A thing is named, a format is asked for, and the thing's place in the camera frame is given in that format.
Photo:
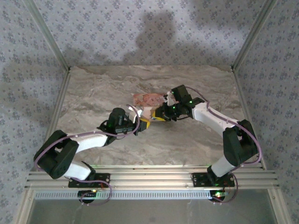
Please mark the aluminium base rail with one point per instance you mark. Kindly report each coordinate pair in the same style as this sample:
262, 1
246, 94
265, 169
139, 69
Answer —
151, 177

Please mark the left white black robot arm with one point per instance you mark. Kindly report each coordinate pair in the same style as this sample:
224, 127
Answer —
88, 141

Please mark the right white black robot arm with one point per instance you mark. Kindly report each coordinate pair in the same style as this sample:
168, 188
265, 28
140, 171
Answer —
208, 116

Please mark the black controller board green light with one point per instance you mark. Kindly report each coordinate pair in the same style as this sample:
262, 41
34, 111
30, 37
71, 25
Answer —
218, 194
87, 194

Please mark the aluminium table edge rail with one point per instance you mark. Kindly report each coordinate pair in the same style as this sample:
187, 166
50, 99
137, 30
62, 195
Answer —
59, 102

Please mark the aluminium frame post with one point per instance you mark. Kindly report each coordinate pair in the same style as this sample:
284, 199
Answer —
47, 35
253, 35

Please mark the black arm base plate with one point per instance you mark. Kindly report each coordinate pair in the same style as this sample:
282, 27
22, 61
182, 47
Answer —
198, 179
102, 178

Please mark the pink floral box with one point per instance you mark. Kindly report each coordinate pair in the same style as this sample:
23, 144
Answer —
147, 100

